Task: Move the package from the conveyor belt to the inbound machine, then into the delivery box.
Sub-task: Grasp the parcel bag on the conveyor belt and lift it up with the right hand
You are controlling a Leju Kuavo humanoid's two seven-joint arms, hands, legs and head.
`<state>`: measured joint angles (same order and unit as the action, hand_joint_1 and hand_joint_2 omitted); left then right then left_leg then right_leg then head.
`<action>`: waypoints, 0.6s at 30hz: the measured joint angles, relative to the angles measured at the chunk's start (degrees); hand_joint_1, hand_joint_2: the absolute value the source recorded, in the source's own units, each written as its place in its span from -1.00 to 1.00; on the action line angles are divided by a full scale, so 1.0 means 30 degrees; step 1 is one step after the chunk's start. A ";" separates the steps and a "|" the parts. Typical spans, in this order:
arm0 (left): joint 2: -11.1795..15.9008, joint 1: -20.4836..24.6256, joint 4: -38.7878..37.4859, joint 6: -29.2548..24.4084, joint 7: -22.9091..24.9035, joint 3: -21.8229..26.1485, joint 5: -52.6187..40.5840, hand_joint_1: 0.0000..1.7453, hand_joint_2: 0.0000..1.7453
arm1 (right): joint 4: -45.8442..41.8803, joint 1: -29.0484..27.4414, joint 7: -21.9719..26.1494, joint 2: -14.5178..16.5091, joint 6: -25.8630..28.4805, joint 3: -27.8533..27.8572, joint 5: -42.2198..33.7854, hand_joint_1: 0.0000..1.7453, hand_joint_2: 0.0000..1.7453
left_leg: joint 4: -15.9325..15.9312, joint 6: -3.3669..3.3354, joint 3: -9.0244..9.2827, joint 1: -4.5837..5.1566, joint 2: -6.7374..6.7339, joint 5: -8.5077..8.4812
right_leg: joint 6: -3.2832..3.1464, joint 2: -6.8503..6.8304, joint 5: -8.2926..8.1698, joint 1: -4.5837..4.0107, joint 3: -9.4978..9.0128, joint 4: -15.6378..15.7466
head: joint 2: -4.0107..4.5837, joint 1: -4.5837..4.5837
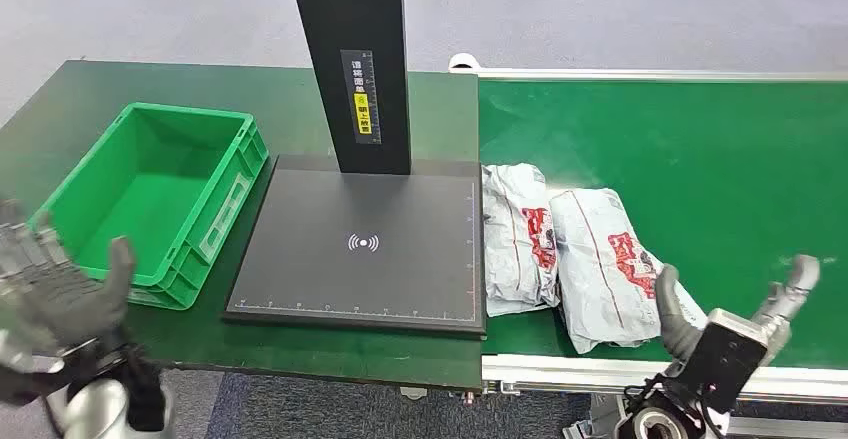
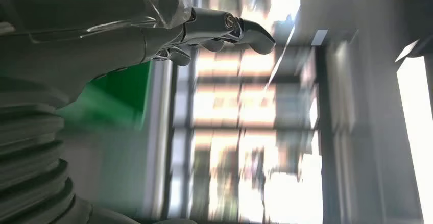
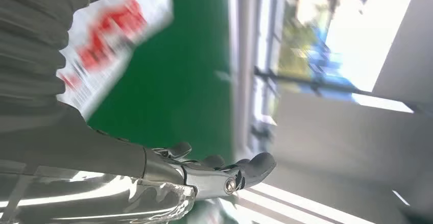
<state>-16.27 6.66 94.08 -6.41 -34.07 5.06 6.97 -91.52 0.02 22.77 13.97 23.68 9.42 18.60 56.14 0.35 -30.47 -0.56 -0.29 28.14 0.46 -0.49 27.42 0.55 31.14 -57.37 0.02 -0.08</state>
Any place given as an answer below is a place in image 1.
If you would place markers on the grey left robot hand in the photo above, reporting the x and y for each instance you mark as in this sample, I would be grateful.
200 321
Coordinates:
53 303

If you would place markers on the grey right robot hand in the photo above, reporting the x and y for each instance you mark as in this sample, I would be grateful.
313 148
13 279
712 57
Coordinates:
719 370

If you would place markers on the grey poly mailer package red print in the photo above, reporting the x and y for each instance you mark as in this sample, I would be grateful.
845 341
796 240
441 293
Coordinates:
596 270
513 244

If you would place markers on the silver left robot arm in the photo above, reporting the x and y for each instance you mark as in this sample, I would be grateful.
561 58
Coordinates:
93 409

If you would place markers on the green conveyor belt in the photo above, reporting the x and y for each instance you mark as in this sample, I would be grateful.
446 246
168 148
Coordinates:
696 158

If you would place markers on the black inbound scanner machine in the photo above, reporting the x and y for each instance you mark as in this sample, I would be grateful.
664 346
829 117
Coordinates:
358 270

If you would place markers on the green plastic crate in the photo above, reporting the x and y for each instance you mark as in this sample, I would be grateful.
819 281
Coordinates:
139 197

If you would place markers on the black yellow label sticker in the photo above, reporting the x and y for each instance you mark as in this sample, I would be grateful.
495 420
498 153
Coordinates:
363 98

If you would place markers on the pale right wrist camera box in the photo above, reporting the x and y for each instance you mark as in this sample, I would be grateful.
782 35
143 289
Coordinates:
738 326

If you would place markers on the silver conveyor frame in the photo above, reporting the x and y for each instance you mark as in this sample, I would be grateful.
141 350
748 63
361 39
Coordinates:
596 373

